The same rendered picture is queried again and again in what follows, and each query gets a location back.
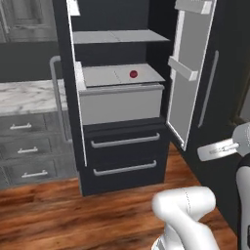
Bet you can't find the grey wall cabinet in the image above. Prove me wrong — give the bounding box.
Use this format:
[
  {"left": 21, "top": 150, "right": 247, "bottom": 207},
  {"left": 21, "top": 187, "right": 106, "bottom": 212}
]
[{"left": 0, "top": 0, "right": 59, "bottom": 44}]

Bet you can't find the grey fridge shelf over drawer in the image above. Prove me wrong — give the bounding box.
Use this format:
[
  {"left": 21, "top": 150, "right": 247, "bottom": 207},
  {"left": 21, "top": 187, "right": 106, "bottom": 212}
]
[{"left": 81, "top": 62, "right": 167, "bottom": 88}]

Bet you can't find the grey cabinet drawer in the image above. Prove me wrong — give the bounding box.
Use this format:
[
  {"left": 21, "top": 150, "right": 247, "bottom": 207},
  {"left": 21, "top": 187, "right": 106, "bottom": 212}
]
[
  {"left": 1, "top": 158, "right": 60, "bottom": 187},
  {"left": 0, "top": 111, "right": 50, "bottom": 136},
  {"left": 0, "top": 136, "right": 55, "bottom": 161}
]

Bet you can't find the silver drawer handle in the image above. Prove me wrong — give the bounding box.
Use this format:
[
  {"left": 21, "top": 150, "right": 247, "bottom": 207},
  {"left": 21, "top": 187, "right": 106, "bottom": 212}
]
[
  {"left": 21, "top": 169, "right": 49, "bottom": 179},
  {"left": 17, "top": 146, "right": 39, "bottom": 154},
  {"left": 9, "top": 122, "right": 33, "bottom": 131}
]

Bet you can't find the grey curved fridge door handle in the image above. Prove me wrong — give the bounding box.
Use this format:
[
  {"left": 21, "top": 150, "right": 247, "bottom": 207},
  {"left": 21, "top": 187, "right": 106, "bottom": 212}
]
[{"left": 49, "top": 55, "right": 73, "bottom": 145}]

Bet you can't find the white crisper drawer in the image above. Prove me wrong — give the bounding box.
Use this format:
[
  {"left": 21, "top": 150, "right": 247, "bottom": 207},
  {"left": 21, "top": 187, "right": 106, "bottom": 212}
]
[{"left": 77, "top": 82, "right": 165, "bottom": 127}]

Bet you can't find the black tall cabinet door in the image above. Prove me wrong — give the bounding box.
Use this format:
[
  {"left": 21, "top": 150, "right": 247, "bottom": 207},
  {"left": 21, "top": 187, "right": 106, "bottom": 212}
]
[{"left": 182, "top": 0, "right": 250, "bottom": 236}]

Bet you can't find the long grey cabinet handle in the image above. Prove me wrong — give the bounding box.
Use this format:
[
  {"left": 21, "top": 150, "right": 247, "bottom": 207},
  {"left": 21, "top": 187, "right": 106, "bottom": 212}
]
[{"left": 196, "top": 50, "right": 220, "bottom": 129}]

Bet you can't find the grey freezer drawer handle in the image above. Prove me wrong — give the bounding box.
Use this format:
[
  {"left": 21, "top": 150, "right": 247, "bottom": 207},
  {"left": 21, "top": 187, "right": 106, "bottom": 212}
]
[
  {"left": 92, "top": 159, "right": 158, "bottom": 178},
  {"left": 90, "top": 132, "right": 161, "bottom": 149}
]

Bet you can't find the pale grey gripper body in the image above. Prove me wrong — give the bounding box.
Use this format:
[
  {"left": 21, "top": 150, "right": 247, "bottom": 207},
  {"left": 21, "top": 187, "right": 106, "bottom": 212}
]
[{"left": 196, "top": 138, "right": 240, "bottom": 162}]

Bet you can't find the fridge door with white liner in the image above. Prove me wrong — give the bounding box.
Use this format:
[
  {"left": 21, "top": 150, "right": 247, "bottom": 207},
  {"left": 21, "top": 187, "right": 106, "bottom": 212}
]
[{"left": 165, "top": 0, "right": 219, "bottom": 152}]

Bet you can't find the black fridge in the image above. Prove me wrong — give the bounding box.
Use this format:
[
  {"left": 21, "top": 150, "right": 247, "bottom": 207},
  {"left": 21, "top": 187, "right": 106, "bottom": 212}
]
[{"left": 52, "top": 0, "right": 184, "bottom": 198}]

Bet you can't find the black freezer drawer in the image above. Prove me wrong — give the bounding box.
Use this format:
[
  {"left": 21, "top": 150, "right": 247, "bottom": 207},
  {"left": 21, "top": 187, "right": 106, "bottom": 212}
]
[
  {"left": 82, "top": 122, "right": 171, "bottom": 162},
  {"left": 79, "top": 152, "right": 169, "bottom": 197}
]

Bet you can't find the fridge door with grey handle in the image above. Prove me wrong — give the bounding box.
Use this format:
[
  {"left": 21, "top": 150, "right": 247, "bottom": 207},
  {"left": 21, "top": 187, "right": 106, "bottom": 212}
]
[{"left": 52, "top": 0, "right": 89, "bottom": 169}]

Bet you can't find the white door bin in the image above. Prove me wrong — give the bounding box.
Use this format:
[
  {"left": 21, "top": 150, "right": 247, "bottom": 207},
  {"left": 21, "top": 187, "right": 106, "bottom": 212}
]
[
  {"left": 73, "top": 61, "right": 88, "bottom": 95},
  {"left": 167, "top": 55, "right": 200, "bottom": 82},
  {"left": 66, "top": 0, "right": 82, "bottom": 18}
]

